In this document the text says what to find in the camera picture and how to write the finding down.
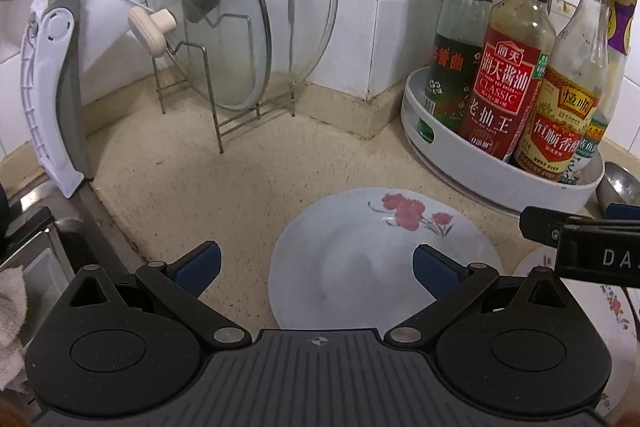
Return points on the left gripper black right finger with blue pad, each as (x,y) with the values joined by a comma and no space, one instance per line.
(456,289)

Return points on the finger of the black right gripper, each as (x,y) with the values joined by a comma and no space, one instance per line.
(553,228)

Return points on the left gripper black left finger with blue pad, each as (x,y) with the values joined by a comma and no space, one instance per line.
(177,287)

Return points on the white plate with red flowers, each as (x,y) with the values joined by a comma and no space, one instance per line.
(346,261)

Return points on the white floral plate at right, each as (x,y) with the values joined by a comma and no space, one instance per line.
(611,314)

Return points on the steel ladle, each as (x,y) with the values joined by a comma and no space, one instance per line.
(618,193)

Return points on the steel sink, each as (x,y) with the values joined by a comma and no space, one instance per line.
(52,236)

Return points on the yellow cap vinegar bottle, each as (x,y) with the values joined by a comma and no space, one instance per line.
(570,92)

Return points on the beige dish cloth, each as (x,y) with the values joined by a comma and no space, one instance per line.
(13,310)

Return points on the red label soy sauce bottle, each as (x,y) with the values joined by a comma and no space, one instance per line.
(518,41)

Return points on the green glass vinegar bottle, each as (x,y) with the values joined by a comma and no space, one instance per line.
(457,49)

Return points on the metal lid rack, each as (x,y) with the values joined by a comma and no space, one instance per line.
(226,121)

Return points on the purple label sauce bottle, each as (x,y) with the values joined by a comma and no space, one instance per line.
(620,20)

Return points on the white grey folding rack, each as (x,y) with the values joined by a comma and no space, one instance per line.
(50,91)

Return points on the glass lid with beige knob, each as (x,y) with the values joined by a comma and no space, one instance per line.
(223,45)

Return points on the white rotating condiment rack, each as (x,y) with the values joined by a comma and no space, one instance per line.
(486,179)

